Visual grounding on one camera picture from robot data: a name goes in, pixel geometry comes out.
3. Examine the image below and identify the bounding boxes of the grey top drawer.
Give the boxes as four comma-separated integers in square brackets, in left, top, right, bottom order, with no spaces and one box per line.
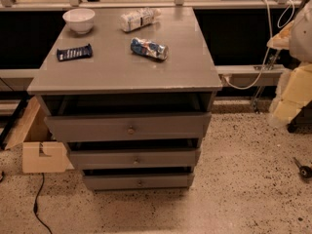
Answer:
[45,113,212,142]

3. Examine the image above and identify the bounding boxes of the white hanging cable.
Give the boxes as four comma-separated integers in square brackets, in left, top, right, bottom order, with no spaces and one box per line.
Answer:
[223,0,296,91]

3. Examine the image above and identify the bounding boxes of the dark blue candy bar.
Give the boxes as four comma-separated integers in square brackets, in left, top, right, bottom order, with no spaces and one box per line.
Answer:
[57,44,93,61]

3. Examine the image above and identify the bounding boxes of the black floor tool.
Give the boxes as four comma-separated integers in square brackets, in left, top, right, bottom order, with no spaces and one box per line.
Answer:
[293,158,312,178]

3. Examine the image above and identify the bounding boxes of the grey drawer cabinet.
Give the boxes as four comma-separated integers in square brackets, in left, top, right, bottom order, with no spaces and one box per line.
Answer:
[28,7,221,178]

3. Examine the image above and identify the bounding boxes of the metal support pole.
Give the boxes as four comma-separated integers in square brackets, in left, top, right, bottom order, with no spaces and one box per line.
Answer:
[251,50,281,113]

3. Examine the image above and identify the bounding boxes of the grey middle drawer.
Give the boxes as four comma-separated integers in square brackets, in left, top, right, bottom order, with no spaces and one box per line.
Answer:
[69,148,201,170]

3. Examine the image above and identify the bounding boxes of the cardboard box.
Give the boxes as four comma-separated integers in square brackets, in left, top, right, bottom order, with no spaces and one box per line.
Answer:
[5,97,73,174]

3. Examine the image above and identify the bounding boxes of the black floor cable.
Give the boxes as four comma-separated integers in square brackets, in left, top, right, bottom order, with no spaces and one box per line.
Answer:
[33,173,54,234]

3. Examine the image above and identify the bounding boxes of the white plastic bottle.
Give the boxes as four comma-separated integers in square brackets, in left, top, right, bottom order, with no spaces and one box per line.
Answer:
[120,8,161,32]

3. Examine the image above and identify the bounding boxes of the crushed blue snack bag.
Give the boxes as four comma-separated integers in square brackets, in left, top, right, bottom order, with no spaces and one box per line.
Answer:
[131,37,169,60]

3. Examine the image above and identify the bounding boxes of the white ceramic bowl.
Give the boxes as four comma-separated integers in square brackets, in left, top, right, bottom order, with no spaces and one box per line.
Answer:
[62,8,96,34]

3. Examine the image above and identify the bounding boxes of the grey drawer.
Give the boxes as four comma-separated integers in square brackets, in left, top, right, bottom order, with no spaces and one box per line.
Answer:
[83,173,194,191]
[69,148,201,170]
[45,113,212,142]

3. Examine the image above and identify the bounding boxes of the grey bottom drawer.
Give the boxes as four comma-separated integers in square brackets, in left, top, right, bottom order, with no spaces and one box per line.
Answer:
[83,173,194,191]

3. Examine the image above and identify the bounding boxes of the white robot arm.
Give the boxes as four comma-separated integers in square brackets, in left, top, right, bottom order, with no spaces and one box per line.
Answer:
[267,1,312,128]

